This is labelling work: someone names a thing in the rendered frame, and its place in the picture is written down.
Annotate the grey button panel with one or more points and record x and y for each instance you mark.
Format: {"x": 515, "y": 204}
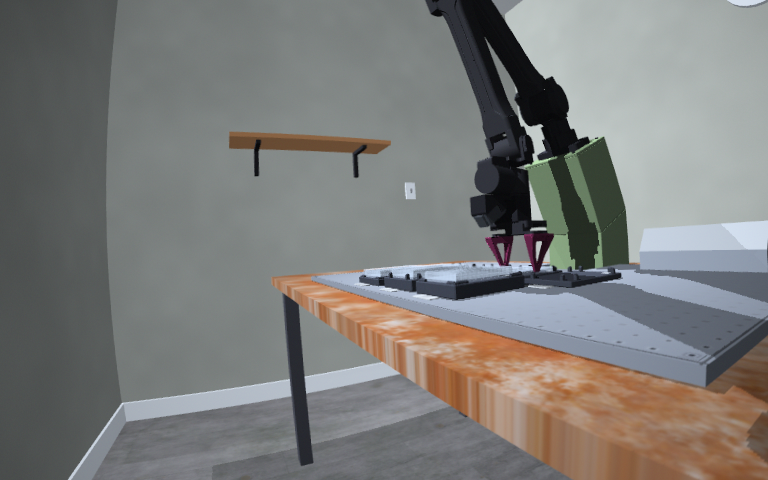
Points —
{"x": 728, "y": 247}

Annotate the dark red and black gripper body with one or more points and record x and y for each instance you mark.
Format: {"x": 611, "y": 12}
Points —
{"x": 520, "y": 227}

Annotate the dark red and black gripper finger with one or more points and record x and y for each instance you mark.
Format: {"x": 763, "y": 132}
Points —
{"x": 531, "y": 240}
{"x": 507, "y": 241}

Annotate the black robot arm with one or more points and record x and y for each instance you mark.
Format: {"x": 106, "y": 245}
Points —
{"x": 496, "y": 174}

